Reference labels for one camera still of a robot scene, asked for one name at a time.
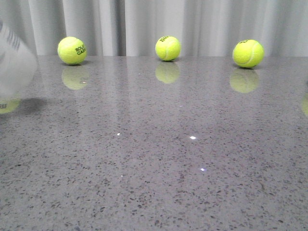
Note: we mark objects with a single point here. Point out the white Wilson tennis ball can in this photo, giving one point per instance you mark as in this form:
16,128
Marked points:
17,63

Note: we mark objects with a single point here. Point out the yellow tennis ball right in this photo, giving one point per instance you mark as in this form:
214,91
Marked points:
248,53

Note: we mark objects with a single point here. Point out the yellow Roland Garros tennis ball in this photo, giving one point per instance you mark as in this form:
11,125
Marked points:
72,50

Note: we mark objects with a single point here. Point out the yellow tennis ball middle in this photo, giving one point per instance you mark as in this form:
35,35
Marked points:
168,48

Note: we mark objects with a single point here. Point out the white pleated curtain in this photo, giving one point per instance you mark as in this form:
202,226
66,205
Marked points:
132,27

